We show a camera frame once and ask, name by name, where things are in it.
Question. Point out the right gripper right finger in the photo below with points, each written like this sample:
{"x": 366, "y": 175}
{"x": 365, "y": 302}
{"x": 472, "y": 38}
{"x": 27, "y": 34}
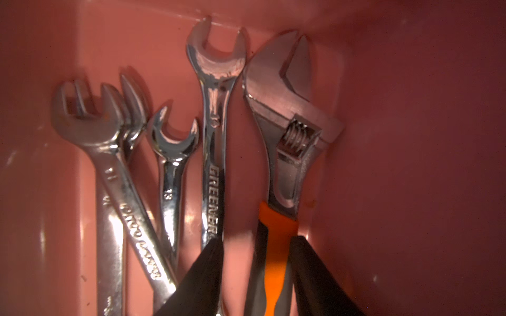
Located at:
{"x": 316, "y": 290}

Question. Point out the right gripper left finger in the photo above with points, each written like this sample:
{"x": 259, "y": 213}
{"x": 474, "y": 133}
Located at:
{"x": 199, "y": 291}

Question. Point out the pink plastic storage box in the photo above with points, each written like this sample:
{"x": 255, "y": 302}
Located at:
{"x": 406, "y": 208}

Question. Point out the small chrome combination wrench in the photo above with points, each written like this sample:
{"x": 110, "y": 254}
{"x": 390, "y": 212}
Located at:
{"x": 172, "y": 155}

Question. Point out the orange handled adjustable wrench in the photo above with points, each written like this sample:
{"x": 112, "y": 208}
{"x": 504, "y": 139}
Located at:
{"x": 277, "y": 84}

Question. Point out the large chrome wrench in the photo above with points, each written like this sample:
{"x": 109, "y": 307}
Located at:
{"x": 110, "y": 236}

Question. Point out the chrome end wrench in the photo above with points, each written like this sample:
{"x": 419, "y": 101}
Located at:
{"x": 102, "y": 138}

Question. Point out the long chrome combination wrench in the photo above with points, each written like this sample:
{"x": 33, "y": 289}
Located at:
{"x": 217, "y": 77}

